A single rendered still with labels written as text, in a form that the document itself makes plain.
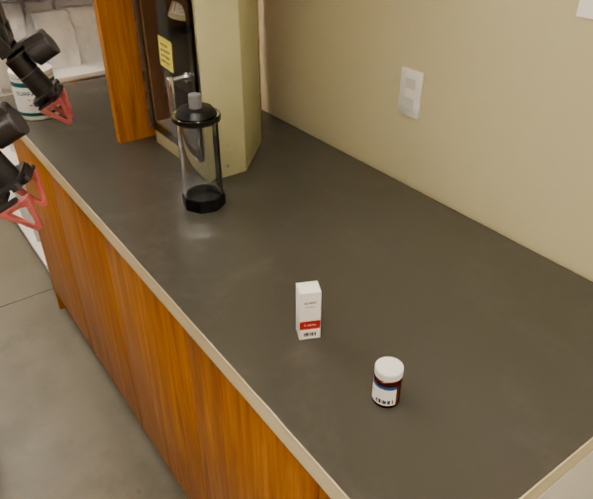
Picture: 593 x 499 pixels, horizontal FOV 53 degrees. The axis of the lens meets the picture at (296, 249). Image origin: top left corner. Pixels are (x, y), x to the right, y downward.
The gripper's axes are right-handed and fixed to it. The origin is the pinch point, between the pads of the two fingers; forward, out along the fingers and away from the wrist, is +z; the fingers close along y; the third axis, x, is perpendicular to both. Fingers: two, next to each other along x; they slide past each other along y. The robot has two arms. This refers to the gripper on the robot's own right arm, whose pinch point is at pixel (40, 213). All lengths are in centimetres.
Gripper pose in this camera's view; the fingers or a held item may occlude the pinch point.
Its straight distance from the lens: 131.3
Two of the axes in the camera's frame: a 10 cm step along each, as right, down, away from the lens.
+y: -2.3, -5.3, 8.2
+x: -8.6, 5.0, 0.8
